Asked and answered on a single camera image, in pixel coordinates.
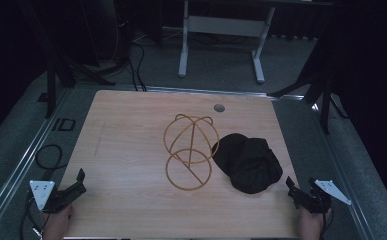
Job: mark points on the grey round table grommet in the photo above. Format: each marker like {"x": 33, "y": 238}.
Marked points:
{"x": 219, "y": 107}

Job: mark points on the aluminium floor rail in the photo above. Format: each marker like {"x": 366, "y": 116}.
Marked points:
{"x": 357, "y": 186}
{"x": 214, "y": 91}
{"x": 21, "y": 165}

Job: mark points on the person's right hand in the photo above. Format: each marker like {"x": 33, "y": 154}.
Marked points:
{"x": 311, "y": 225}

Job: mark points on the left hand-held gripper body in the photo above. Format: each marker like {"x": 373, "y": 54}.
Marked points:
{"x": 42, "y": 195}

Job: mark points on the person's left hand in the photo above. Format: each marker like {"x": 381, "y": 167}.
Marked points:
{"x": 58, "y": 224}

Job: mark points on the white metal desk frame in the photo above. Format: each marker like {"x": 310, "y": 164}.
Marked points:
{"x": 226, "y": 26}

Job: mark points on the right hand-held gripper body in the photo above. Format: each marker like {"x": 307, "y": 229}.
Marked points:
{"x": 317, "y": 200}

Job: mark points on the black tripod stand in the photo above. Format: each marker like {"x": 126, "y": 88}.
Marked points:
{"x": 61, "y": 71}
{"x": 321, "y": 90}

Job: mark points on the black cap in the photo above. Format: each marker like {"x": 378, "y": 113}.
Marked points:
{"x": 249, "y": 165}

